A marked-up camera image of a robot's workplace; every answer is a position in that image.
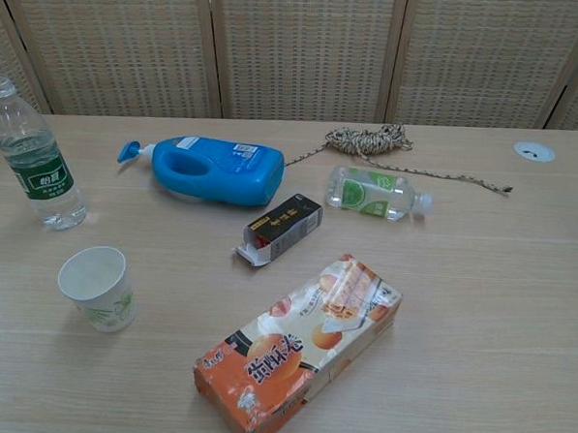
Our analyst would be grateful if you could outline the white paper cup green print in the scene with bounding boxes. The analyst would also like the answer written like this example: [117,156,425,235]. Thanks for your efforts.
[54,243,141,335]

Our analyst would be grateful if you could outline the braided beige rope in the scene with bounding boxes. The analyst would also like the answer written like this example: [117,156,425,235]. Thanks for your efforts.
[283,117,518,198]

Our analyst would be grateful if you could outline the clear bottle lime label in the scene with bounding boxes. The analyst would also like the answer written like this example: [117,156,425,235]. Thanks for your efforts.
[322,164,437,225]

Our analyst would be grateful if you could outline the small black carton box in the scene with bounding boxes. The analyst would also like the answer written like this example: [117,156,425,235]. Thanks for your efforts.
[232,190,325,273]

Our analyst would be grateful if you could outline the orange egg roll snack box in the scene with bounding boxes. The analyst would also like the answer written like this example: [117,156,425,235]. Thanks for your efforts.
[189,245,406,433]

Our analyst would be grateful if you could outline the blue detergent pump bottle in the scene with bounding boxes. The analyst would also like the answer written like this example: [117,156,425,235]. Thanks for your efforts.
[114,131,288,210]

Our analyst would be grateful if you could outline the clear plastic bottle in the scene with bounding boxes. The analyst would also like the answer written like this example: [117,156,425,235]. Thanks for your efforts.
[0,76,96,233]

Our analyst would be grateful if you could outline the white table cable grommet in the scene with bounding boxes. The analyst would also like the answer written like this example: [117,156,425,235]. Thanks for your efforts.
[512,140,558,166]

